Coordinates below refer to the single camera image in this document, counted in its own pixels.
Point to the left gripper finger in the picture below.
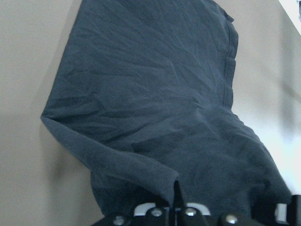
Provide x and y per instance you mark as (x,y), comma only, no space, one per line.
(179,201)

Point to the black t-shirt with logo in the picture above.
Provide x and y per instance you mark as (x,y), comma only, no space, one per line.
(143,97)

